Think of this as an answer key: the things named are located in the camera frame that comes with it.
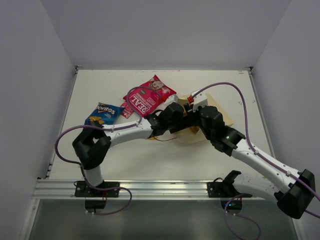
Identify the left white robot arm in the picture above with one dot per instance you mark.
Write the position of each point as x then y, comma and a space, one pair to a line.
92, 144

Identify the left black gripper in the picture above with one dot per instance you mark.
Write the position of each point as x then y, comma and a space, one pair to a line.
180, 124

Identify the orange yellow candy packet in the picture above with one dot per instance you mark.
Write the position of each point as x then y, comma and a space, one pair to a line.
195, 129

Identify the yellow snack packet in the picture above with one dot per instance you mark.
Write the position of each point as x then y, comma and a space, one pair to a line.
153, 138

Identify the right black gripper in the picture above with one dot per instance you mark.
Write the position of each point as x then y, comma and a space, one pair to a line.
200, 107

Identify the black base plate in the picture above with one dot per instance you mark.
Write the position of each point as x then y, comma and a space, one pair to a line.
222, 189
84, 191

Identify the small pink snack packet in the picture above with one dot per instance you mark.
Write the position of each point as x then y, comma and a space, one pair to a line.
127, 111

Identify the brown paper bag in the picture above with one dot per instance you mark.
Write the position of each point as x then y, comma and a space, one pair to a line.
187, 136

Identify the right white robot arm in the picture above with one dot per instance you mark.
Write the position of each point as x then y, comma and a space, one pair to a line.
292, 190

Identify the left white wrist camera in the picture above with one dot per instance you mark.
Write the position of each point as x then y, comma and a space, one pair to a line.
171, 99

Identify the aluminium mounting rail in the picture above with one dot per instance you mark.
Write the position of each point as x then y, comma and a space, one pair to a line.
51, 189

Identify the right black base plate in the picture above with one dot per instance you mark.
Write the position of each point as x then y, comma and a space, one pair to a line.
222, 189

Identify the blue white snack bag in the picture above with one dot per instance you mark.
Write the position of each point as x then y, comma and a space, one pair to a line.
104, 114

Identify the large red snack bag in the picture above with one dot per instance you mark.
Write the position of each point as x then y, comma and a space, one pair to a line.
145, 99

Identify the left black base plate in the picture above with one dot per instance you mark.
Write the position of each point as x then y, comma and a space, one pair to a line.
84, 191

